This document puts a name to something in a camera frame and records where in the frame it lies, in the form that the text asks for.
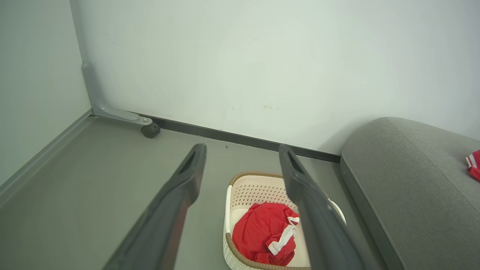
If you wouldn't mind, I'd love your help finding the black baseboard strip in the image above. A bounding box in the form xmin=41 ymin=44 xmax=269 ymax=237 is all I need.
xmin=139 ymin=114 xmax=342 ymax=164

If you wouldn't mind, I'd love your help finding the grey metal leg bracket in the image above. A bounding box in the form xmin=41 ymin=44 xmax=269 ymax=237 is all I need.
xmin=81 ymin=61 xmax=153 ymax=126

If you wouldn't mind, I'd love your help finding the white perforated basket brown rim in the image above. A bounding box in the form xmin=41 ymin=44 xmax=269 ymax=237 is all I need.
xmin=223 ymin=172 xmax=347 ymax=270

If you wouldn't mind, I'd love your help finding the black caster wheel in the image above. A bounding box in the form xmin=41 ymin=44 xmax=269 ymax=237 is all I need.
xmin=141 ymin=123 xmax=161 ymax=139

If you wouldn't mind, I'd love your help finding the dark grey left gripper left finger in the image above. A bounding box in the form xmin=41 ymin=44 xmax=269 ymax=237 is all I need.
xmin=103 ymin=143 xmax=207 ymax=270

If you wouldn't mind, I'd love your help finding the grey skirting strip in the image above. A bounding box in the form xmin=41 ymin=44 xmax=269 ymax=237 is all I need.
xmin=0 ymin=108 xmax=93 ymax=207

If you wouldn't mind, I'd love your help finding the red garment with white panel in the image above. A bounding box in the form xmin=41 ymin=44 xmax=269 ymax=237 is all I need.
xmin=465 ymin=149 xmax=480 ymax=183

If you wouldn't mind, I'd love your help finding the red garment with white cuffs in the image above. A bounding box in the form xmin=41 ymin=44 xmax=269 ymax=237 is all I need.
xmin=232 ymin=202 xmax=300 ymax=267

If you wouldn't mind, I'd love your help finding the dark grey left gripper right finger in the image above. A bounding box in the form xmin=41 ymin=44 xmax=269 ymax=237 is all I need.
xmin=279 ymin=144 xmax=366 ymax=270

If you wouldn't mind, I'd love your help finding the grey fabric sofa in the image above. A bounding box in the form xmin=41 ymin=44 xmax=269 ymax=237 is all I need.
xmin=340 ymin=117 xmax=480 ymax=270

